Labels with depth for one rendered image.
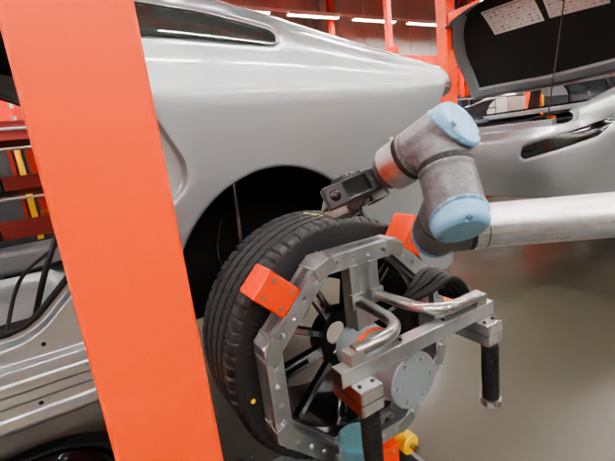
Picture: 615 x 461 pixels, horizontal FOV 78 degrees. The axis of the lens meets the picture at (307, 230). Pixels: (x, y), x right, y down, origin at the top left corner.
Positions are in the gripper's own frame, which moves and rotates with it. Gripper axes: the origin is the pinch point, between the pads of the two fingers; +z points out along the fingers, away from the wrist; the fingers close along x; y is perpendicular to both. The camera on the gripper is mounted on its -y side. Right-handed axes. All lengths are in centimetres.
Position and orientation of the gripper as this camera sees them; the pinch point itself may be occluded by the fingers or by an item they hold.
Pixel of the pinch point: (323, 211)
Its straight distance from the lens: 87.9
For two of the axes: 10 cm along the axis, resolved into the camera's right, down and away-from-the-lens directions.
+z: -5.4, 3.5, 7.6
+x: -4.2, -9.0, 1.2
